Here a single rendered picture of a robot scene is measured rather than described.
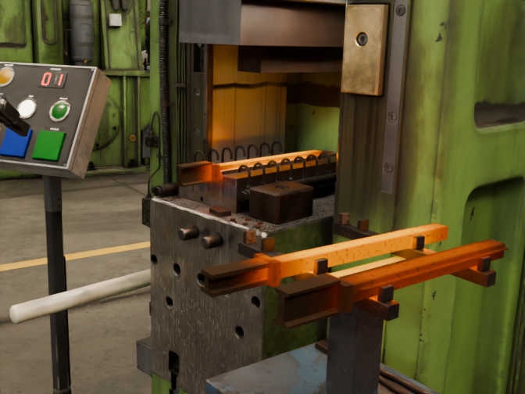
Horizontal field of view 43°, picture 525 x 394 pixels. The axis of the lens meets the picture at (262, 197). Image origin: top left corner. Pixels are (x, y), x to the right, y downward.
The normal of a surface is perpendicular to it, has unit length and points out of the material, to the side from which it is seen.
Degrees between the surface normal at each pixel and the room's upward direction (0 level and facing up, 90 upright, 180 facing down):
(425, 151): 90
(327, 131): 90
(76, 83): 60
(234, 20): 90
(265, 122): 90
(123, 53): 79
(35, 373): 0
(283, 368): 0
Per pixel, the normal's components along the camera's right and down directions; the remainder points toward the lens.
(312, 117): -0.70, 0.15
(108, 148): 0.47, 0.22
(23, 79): -0.28, -0.30
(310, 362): 0.04, -0.97
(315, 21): 0.71, 0.18
